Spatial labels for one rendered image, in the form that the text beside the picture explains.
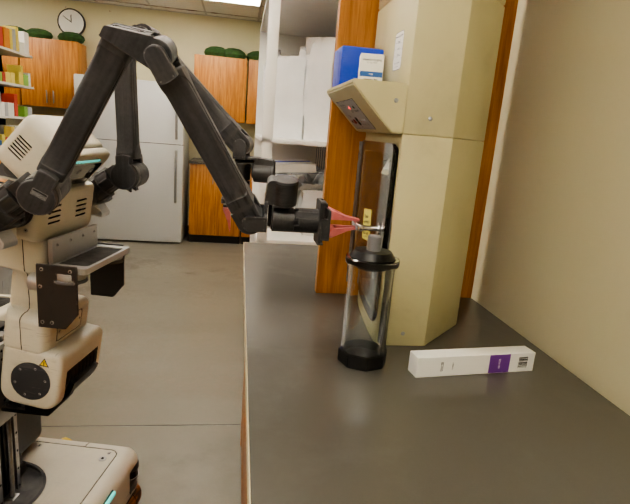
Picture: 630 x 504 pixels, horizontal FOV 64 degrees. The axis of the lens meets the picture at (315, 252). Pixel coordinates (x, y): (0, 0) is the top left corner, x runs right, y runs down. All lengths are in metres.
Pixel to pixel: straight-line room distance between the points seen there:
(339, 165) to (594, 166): 0.63
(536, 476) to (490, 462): 0.06
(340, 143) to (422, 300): 0.51
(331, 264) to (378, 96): 0.58
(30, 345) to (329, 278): 0.80
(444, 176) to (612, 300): 0.42
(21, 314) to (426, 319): 1.00
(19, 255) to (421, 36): 1.07
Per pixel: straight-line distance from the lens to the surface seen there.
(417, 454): 0.83
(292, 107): 2.44
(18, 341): 1.48
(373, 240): 1.00
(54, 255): 1.36
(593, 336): 1.24
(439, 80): 1.11
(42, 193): 1.17
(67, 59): 6.57
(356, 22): 1.46
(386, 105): 1.07
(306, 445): 0.81
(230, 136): 1.46
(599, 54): 1.33
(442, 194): 1.12
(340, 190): 1.44
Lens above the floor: 1.40
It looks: 13 degrees down
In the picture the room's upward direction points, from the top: 5 degrees clockwise
